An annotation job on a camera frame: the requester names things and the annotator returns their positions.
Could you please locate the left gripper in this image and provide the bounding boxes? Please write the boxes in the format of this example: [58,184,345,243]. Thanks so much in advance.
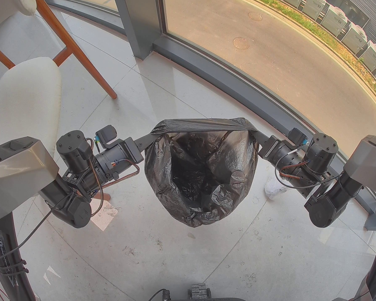
[94,132,159,181]

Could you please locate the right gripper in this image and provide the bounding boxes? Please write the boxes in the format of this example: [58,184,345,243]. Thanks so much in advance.
[254,132,305,172]

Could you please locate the black plastic bag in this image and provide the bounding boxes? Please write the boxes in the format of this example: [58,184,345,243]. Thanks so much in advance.
[144,117,260,228]

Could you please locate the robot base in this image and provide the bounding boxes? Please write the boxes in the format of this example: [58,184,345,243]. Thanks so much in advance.
[149,282,246,301]

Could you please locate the crumpled white paper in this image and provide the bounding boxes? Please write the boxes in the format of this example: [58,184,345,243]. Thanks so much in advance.
[264,179,287,201]

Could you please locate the white cushioned wooden chair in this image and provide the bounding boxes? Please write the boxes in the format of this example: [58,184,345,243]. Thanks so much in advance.
[0,0,118,200]

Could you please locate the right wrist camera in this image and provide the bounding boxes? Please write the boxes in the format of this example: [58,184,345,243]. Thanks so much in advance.
[288,127,309,148]

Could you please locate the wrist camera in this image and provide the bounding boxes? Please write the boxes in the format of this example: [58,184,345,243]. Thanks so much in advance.
[288,127,309,148]
[95,125,126,151]

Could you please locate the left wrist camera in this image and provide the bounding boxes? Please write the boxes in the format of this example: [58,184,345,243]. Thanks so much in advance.
[95,125,126,151]

